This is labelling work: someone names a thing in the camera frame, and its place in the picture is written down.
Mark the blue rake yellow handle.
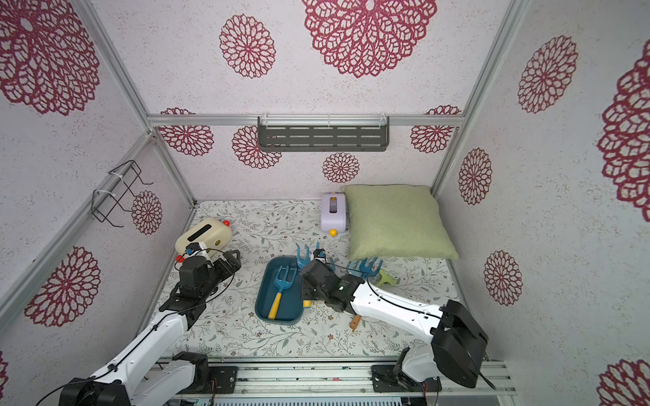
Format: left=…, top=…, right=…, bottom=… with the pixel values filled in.
left=348, top=257, right=383, bottom=279
left=296, top=242, right=327, bottom=270

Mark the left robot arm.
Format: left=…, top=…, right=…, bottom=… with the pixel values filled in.
left=59, top=244, right=241, bottom=405

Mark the teal storage tray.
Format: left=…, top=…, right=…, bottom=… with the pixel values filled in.
left=255, top=256, right=304, bottom=326

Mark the green fabric pillow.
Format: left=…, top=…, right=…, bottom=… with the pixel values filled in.
left=343, top=184, right=459, bottom=261

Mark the blue fork yellow handle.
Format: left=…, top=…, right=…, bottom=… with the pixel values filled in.
left=267, top=266, right=298, bottom=320

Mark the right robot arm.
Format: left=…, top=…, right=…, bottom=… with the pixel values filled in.
left=301, top=260, right=489, bottom=388

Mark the black wire wall rack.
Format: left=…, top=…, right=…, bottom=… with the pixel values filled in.
left=90, top=159, right=152, bottom=228

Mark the grey wall shelf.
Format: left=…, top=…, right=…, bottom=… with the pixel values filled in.
left=257, top=116, right=390, bottom=152

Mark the lavender box with yellow knob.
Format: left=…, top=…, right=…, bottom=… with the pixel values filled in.
left=320, top=193, right=347, bottom=237

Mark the lime fork wooden handle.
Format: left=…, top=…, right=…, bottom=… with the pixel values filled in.
left=350, top=270, right=397, bottom=332

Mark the cream box with red knobs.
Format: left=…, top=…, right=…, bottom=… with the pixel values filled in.
left=175, top=218, right=233, bottom=264

